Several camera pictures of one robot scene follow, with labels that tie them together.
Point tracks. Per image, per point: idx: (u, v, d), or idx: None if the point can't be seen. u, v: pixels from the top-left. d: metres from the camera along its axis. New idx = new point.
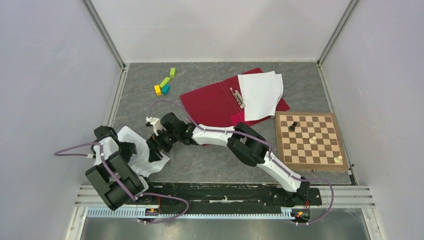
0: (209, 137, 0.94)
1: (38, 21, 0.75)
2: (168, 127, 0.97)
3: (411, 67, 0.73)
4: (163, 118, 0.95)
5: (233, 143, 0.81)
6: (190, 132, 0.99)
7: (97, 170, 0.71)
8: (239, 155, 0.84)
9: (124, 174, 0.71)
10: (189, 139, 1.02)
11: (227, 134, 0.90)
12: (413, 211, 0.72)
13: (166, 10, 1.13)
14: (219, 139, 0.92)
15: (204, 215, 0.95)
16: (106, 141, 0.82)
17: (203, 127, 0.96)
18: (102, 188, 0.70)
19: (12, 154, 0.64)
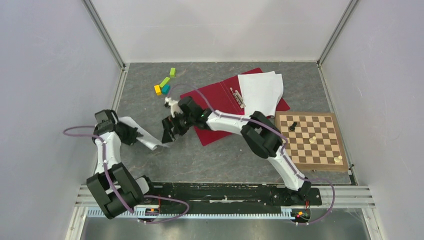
0: (224, 124, 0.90)
1: (38, 21, 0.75)
2: (184, 109, 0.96)
3: (410, 67, 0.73)
4: (181, 101, 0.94)
5: (248, 131, 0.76)
6: (206, 116, 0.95)
7: (98, 179, 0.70)
8: (252, 145, 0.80)
9: (125, 188, 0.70)
10: (203, 124, 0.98)
11: (242, 122, 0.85)
12: (413, 211, 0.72)
13: (166, 10, 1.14)
14: (234, 126, 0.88)
15: (204, 215, 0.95)
16: (110, 139, 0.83)
17: (218, 113, 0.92)
18: (101, 198, 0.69)
19: (13, 154, 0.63)
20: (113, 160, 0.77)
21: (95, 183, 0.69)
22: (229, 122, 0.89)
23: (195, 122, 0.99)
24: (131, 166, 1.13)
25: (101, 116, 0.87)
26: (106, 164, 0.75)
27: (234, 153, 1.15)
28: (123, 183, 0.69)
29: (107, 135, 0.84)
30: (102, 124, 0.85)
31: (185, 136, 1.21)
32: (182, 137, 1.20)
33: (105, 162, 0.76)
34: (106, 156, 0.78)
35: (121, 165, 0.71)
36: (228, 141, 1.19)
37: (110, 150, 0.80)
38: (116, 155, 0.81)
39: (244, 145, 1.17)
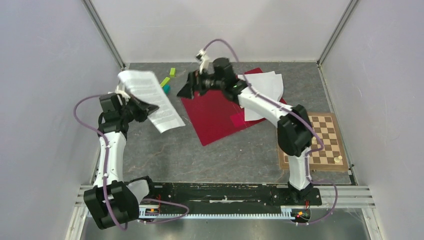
0: (257, 105, 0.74)
1: (39, 22, 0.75)
2: (218, 72, 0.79)
3: (411, 67, 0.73)
4: (219, 62, 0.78)
5: (286, 123, 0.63)
6: (238, 90, 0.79)
7: (96, 193, 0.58)
8: (282, 140, 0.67)
9: (123, 210, 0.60)
10: (233, 95, 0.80)
11: (280, 111, 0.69)
12: (413, 211, 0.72)
13: (166, 10, 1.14)
14: (269, 112, 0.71)
15: (204, 215, 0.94)
16: (114, 144, 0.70)
17: (255, 92, 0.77)
18: (96, 213, 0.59)
19: (13, 154, 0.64)
20: (114, 174, 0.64)
21: (91, 201, 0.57)
22: (265, 106, 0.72)
23: (224, 92, 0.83)
24: (131, 166, 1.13)
25: (105, 106, 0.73)
26: (106, 178, 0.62)
27: (234, 153, 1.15)
28: (122, 205, 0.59)
29: (111, 136, 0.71)
30: (106, 115, 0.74)
31: (185, 136, 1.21)
32: (182, 137, 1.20)
33: (105, 175, 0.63)
34: (107, 166, 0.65)
35: (123, 186, 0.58)
36: (228, 141, 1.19)
37: (113, 159, 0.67)
38: (118, 167, 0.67)
39: (244, 145, 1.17)
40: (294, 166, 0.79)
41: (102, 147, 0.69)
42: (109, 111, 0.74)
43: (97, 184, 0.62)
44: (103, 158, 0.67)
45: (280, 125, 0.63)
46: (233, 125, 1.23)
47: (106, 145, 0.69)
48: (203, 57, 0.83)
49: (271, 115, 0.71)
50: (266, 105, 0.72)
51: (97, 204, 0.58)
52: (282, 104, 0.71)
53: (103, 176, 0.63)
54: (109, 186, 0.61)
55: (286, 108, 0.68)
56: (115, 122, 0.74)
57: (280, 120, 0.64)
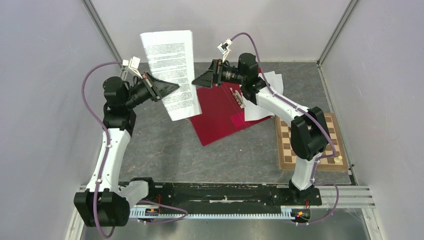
0: (274, 104, 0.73)
1: (38, 22, 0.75)
2: (243, 69, 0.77)
3: (410, 67, 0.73)
4: (246, 59, 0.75)
5: (300, 124, 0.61)
6: (256, 88, 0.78)
7: (87, 196, 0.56)
8: (294, 140, 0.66)
9: (109, 218, 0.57)
10: (251, 94, 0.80)
11: (296, 112, 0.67)
12: (413, 211, 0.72)
13: (166, 10, 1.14)
14: (284, 112, 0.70)
15: (204, 215, 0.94)
16: (115, 146, 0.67)
17: (273, 91, 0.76)
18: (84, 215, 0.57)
19: (13, 154, 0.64)
20: (107, 182, 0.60)
21: (79, 204, 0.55)
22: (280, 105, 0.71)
23: (242, 89, 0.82)
24: (131, 166, 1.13)
25: (110, 100, 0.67)
26: (100, 184, 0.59)
27: (234, 153, 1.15)
28: (109, 214, 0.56)
29: (115, 134, 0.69)
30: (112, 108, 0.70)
31: (185, 136, 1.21)
32: (182, 137, 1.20)
33: (99, 181, 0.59)
34: (103, 170, 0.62)
35: (113, 197, 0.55)
36: (228, 141, 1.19)
37: (111, 161, 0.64)
38: (114, 171, 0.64)
39: (244, 145, 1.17)
40: (300, 167, 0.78)
41: (103, 146, 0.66)
42: (115, 104, 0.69)
43: (89, 188, 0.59)
44: (102, 158, 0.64)
45: (294, 125, 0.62)
46: (233, 125, 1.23)
47: (107, 144, 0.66)
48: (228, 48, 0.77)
49: (285, 115, 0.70)
50: (282, 105, 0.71)
51: (85, 208, 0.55)
52: (299, 105, 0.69)
53: (96, 181, 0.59)
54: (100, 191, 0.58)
55: (303, 110, 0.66)
56: (120, 116, 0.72)
57: (294, 120, 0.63)
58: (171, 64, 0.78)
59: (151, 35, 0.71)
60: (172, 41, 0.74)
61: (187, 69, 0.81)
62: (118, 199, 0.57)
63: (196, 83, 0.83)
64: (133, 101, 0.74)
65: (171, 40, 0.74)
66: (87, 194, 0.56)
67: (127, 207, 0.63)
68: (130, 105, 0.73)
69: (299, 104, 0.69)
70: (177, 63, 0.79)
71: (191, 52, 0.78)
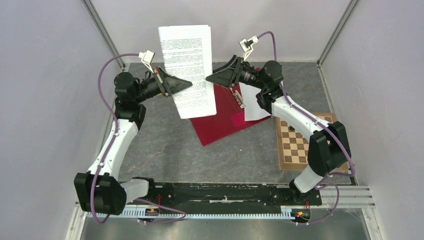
0: (291, 116, 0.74)
1: (38, 22, 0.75)
2: (265, 79, 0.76)
3: (411, 67, 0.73)
4: (272, 70, 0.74)
5: (320, 139, 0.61)
6: (273, 97, 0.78)
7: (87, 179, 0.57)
8: (311, 155, 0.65)
9: (105, 204, 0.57)
10: (266, 102, 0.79)
11: (315, 126, 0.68)
12: (413, 212, 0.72)
13: (166, 9, 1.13)
14: (303, 125, 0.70)
15: (204, 215, 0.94)
16: (121, 135, 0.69)
17: (290, 102, 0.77)
18: (81, 197, 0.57)
19: (13, 154, 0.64)
20: (109, 166, 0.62)
21: (78, 184, 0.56)
22: (298, 118, 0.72)
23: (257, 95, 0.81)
24: (131, 166, 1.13)
25: (121, 96, 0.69)
26: (101, 167, 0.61)
27: (234, 153, 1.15)
28: (105, 199, 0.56)
29: (123, 125, 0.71)
30: (123, 101, 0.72)
31: (185, 136, 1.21)
32: (182, 137, 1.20)
33: (100, 165, 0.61)
34: (107, 156, 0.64)
35: (112, 182, 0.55)
36: (228, 141, 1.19)
37: (115, 148, 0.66)
38: (117, 159, 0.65)
39: (244, 145, 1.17)
40: (309, 178, 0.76)
41: (110, 133, 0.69)
42: (125, 99, 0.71)
43: (91, 171, 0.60)
44: (107, 145, 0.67)
45: (313, 141, 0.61)
46: (233, 125, 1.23)
47: (115, 132, 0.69)
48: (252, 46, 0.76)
49: (302, 128, 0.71)
50: (301, 117, 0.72)
51: (83, 190, 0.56)
52: (318, 119, 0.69)
53: (98, 165, 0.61)
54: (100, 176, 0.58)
55: (322, 124, 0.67)
56: (131, 110, 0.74)
57: (314, 135, 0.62)
58: (186, 59, 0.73)
59: (171, 29, 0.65)
60: (191, 35, 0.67)
61: (204, 65, 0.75)
62: (116, 186, 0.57)
63: (211, 80, 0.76)
64: (143, 95, 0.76)
65: (188, 34, 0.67)
66: (87, 177, 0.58)
67: (123, 197, 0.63)
68: (139, 98, 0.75)
69: (319, 118, 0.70)
70: (193, 59, 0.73)
71: (209, 49, 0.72)
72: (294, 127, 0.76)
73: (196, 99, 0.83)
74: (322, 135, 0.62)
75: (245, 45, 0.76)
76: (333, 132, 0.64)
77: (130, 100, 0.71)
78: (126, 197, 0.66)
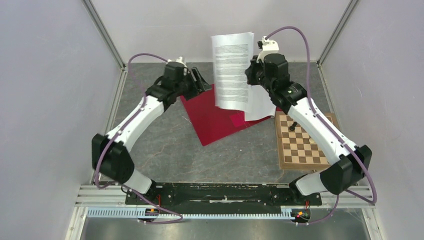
0: (313, 127, 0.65)
1: (38, 22, 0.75)
2: (271, 69, 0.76)
3: (411, 67, 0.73)
4: (273, 59, 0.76)
5: (345, 166, 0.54)
6: (292, 94, 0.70)
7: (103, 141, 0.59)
8: (329, 177, 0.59)
9: (112, 170, 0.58)
10: (282, 100, 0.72)
11: (341, 147, 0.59)
12: (413, 212, 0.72)
13: (166, 9, 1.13)
14: (325, 141, 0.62)
15: (204, 215, 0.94)
16: (146, 110, 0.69)
17: (315, 110, 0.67)
18: (94, 156, 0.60)
19: (14, 154, 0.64)
20: (125, 136, 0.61)
21: (94, 143, 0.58)
22: (321, 132, 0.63)
23: (274, 94, 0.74)
24: None
25: (167, 72, 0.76)
26: (118, 135, 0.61)
27: (234, 153, 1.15)
28: (113, 166, 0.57)
29: (151, 102, 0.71)
30: (163, 82, 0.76)
31: (185, 136, 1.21)
32: (182, 137, 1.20)
33: (118, 132, 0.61)
34: (128, 125, 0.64)
35: (123, 151, 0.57)
36: (228, 141, 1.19)
37: (138, 120, 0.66)
38: (135, 133, 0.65)
39: (244, 145, 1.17)
40: (313, 185, 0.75)
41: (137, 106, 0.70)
42: (166, 78, 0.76)
43: (109, 134, 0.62)
44: (131, 115, 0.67)
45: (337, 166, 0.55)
46: (233, 125, 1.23)
47: (141, 106, 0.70)
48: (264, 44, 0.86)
49: (324, 145, 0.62)
50: (324, 132, 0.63)
51: (96, 149, 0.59)
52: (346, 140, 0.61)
53: (116, 132, 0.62)
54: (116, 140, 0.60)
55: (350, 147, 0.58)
56: (162, 90, 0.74)
57: (340, 161, 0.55)
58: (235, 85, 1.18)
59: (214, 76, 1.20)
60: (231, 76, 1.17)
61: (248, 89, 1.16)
62: (126, 157, 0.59)
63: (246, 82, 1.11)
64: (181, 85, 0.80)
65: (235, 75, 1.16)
66: (104, 138, 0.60)
67: (130, 171, 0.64)
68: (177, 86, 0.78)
69: (346, 139, 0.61)
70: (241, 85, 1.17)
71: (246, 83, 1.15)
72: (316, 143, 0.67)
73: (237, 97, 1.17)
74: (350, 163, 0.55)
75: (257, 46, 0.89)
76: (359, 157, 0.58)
77: (170, 82, 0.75)
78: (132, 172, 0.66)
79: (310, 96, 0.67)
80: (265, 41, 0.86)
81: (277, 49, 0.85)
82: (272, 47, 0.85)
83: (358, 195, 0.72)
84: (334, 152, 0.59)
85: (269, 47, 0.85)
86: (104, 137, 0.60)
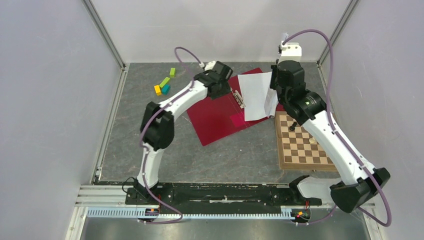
0: (331, 146, 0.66)
1: (39, 22, 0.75)
2: (285, 78, 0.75)
3: (411, 66, 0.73)
4: (288, 67, 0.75)
5: (363, 190, 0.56)
6: (309, 106, 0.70)
7: (153, 108, 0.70)
8: (341, 196, 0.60)
9: (155, 135, 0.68)
10: (299, 111, 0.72)
11: (360, 170, 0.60)
12: (413, 212, 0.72)
13: (166, 9, 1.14)
14: (343, 162, 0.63)
15: (204, 215, 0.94)
16: (195, 91, 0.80)
17: (334, 127, 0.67)
18: (145, 119, 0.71)
19: (13, 153, 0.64)
20: (175, 108, 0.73)
21: (147, 109, 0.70)
22: (339, 152, 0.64)
23: (289, 104, 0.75)
24: (131, 166, 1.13)
25: (217, 66, 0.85)
26: (169, 106, 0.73)
27: (234, 153, 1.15)
28: (158, 132, 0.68)
29: (198, 85, 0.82)
30: (211, 73, 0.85)
31: (185, 135, 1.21)
32: (182, 137, 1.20)
33: (169, 104, 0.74)
34: (177, 100, 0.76)
35: (170, 120, 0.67)
36: (228, 141, 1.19)
37: (185, 98, 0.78)
38: (181, 107, 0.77)
39: (244, 145, 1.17)
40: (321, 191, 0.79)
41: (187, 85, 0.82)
42: (213, 71, 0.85)
43: (161, 104, 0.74)
44: (180, 93, 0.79)
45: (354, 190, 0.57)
46: (233, 126, 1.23)
47: (190, 87, 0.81)
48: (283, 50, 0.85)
49: (340, 165, 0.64)
50: (343, 151, 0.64)
51: (148, 114, 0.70)
52: (365, 163, 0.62)
53: (168, 103, 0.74)
54: (165, 110, 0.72)
55: (369, 171, 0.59)
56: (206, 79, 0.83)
57: (359, 185, 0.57)
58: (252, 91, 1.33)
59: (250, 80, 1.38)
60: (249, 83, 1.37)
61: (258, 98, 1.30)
62: (170, 126, 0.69)
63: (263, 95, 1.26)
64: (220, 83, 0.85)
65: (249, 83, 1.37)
66: (156, 107, 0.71)
67: (168, 141, 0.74)
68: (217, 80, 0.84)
69: (365, 161, 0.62)
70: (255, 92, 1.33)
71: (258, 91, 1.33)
72: (331, 159, 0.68)
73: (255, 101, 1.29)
74: (368, 188, 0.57)
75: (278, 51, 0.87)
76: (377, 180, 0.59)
77: (216, 75, 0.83)
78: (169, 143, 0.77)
79: (329, 111, 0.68)
80: (284, 47, 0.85)
81: (299, 55, 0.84)
82: (294, 52, 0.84)
83: (367, 212, 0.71)
84: (352, 174, 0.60)
85: (288, 53, 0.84)
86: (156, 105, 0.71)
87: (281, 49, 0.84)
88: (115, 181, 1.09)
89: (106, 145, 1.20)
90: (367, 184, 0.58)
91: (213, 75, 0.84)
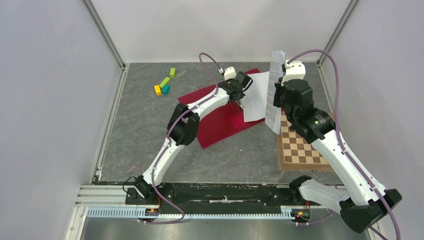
0: (341, 165, 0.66)
1: (38, 21, 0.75)
2: (293, 97, 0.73)
3: (411, 66, 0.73)
4: (296, 86, 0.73)
5: (375, 213, 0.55)
6: (319, 125, 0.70)
7: (182, 109, 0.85)
8: (352, 218, 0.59)
9: (181, 131, 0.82)
10: (309, 130, 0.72)
11: (370, 191, 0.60)
12: (414, 212, 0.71)
13: (166, 10, 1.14)
14: (353, 182, 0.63)
15: (204, 215, 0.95)
16: (219, 97, 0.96)
17: (343, 146, 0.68)
18: (173, 118, 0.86)
19: (12, 152, 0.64)
20: (202, 109, 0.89)
21: (177, 109, 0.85)
22: (350, 173, 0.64)
23: (297, 122, 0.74)
24: (131, 166, 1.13)
25: (239, 77, 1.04)
26: (196, 108, 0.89)
27: (234, 153, 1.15)
28: (184, 129, 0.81)
29: (222, 92, 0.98)
30: (232, 82, 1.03)
31: None
32: None
33: (196, 106, 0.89)
34: (202, 103, 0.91)
35: (196, 120, 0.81)
36: (228, 141, 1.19)
37: (210, 102, 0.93)
38: (206, 110, 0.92)
39: (244, 145, 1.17)
40: (317, 194, 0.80)
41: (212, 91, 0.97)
42: (235, 81, 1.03)
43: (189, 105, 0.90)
44: (207, 98, 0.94)
45: (366, 212, 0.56)
46: (234, 128, 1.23)
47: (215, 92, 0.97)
48: (288, 69, 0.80)
49: (351, 186, 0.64)
50: (353, 173, 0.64)
51: (176, 114, 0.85)
52: (376, 184, 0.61)
53: (195, 105, 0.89)
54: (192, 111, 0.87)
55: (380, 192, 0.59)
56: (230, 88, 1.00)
57: (370, 207, 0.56)
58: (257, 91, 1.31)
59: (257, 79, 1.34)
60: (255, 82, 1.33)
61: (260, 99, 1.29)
62: (196, 125, 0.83)
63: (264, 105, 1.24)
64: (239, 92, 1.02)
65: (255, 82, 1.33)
66: (184, 107, 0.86)
67: (190, 139, 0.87)
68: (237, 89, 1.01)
69: (376, 183, 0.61)
70: (260, 93, 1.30)
71: (263, 92, 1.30)
72: (341, 179, 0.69)
73: (255, 103, 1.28)
74: (380, 210, 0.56)
75: (282, 69, 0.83)
76: (388, 202, 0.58)
77: (237, 84, 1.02)
78: (191, 141, 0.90)
79: (338, 130, 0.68)
80: (288, 66, 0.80)
81: (303, 72, 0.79)
82: (298, 71, 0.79)
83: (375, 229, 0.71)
84: (362, 196, 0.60)
85: (293, 71, 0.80)
86: (185, 106, 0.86)
87: (285, 67, 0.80)
88: (115, 181, 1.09)
89: (106, 145, 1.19)
90: (379, 205, 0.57)
91: (236, 85, 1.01)
